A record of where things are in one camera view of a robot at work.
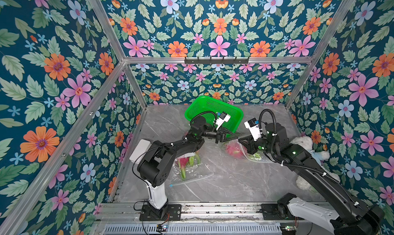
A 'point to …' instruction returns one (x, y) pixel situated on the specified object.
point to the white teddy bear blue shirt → (320, 157)
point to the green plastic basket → (210, 108)
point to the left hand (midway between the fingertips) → (236, 139)
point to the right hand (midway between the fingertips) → (243, 136)
